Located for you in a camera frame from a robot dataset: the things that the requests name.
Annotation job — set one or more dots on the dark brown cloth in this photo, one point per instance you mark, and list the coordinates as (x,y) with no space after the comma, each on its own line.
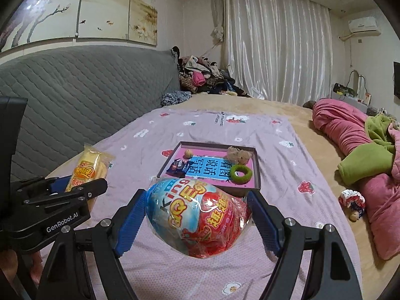
(309,103)

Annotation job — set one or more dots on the dark floral cloth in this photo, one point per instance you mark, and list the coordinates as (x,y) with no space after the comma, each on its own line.
(175,98)

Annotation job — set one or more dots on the grey quilted headboard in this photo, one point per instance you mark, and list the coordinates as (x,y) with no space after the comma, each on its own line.
(78,93)

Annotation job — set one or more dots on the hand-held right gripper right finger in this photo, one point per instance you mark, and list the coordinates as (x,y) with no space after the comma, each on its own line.
(265,222)

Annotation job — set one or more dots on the pink printed blanket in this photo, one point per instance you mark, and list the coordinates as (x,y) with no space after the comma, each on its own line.
(297,209)

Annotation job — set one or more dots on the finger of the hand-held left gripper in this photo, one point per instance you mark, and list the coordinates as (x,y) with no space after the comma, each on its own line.
(59,185)
(93,189)

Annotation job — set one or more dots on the pink book-lined box tray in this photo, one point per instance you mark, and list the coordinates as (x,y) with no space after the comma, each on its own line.
(237,191)

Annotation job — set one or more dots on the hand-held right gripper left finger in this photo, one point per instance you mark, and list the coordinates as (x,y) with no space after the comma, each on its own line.
(131,222)

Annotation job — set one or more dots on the white satin curtain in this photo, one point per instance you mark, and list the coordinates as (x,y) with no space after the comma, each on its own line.
(275,43)

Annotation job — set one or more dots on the blue cookie packet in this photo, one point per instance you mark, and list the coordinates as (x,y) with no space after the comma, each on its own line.
(179,167)

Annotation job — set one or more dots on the white air conditioner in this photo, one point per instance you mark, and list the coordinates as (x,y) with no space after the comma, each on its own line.
(364,26)

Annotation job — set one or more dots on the black television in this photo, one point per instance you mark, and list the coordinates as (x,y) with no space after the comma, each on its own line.
(397,78)

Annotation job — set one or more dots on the egg-shaped toy packet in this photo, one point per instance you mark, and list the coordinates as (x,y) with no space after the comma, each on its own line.
(193,215)

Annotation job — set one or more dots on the pink quilt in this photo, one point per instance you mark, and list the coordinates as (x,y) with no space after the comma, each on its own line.
(337,122)

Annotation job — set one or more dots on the oval table mirror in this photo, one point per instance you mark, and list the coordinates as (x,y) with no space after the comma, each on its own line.
(353,79)

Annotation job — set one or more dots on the white curtain tassel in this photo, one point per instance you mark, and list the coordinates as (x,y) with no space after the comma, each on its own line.
(217,33)

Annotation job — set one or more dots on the grey wall pipe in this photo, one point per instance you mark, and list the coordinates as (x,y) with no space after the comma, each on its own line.
(79,6)

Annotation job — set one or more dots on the person's left hand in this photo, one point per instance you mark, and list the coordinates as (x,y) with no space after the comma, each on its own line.
(7,267)

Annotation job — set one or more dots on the green blanket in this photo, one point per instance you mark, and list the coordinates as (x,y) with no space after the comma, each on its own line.
(359,162)

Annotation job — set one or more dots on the small clown doll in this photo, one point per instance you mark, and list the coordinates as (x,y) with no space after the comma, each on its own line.
(351,201)

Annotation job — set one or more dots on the beige scrunchie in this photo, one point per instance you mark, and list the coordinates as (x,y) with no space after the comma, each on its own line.
(239,154)

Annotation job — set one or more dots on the tan bed sheet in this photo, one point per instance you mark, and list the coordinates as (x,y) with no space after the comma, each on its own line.
(281,106)

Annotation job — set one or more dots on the walnut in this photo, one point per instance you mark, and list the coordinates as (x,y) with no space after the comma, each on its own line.
(187,153)

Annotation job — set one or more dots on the pile of clothes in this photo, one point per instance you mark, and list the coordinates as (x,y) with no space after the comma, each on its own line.
(200,75)

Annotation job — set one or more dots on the pink book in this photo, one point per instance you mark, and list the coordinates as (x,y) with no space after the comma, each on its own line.
(206,168)

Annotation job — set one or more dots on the black bag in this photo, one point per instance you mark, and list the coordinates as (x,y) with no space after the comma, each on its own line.
(343,90)

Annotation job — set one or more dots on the yellow cake packet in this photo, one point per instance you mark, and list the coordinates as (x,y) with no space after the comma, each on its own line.
(84,168)

